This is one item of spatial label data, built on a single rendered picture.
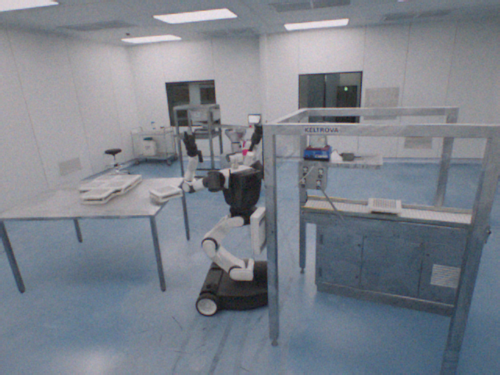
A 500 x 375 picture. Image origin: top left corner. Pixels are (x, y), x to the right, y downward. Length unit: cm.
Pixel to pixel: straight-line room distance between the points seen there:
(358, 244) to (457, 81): 571
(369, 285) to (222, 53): 630
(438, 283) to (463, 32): 592
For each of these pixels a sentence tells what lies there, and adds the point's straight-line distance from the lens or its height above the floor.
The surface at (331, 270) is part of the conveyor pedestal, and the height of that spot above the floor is 25.
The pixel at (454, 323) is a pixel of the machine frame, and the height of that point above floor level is 53.
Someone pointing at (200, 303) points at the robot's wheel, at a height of 12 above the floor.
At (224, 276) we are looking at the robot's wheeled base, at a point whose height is 17.
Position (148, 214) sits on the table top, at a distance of 283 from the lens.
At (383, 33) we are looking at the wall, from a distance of 763.
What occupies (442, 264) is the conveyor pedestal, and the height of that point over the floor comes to 47.
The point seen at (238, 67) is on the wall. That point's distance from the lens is 779.
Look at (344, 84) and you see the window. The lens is 752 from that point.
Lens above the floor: 185
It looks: 18 degrees down
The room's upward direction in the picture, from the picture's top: 3 degrees counter-clockwise
